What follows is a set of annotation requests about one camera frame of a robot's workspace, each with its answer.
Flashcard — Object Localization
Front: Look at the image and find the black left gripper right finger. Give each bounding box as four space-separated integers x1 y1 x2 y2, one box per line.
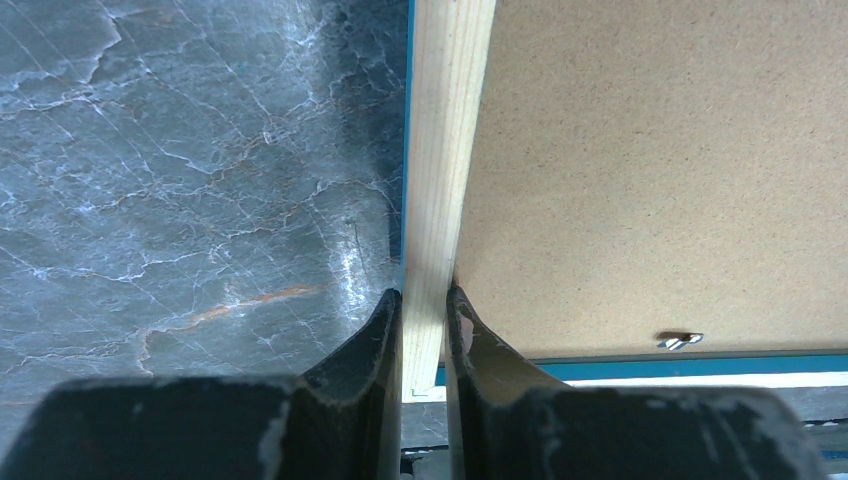
445 286 826 479

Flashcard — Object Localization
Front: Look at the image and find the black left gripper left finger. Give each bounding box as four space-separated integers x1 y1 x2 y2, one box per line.
1 289 402 479

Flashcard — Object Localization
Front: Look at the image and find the wooden picture frame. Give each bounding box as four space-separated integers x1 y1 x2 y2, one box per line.
402 1 847 399

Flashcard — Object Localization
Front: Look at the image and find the brown cardboard backing board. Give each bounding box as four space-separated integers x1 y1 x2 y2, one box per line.
457 1 847 358

